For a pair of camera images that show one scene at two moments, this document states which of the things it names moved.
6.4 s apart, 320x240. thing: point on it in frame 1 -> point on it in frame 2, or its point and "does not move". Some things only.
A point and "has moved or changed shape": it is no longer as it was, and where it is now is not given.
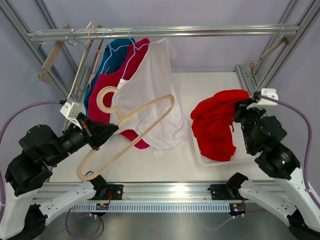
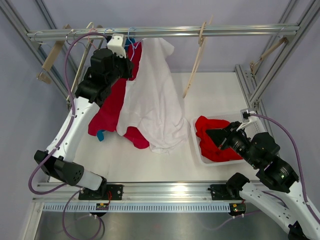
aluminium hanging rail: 166,31 does not move
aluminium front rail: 141,191 does not move
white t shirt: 155,76 does not move
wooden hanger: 124,118 -> 202,43
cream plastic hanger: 87,47 does not move
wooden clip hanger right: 253,66 does not move
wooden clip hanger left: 45,76 does not move
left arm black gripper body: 89,130 -> 120,65
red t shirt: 212,117 has moved or changed shape
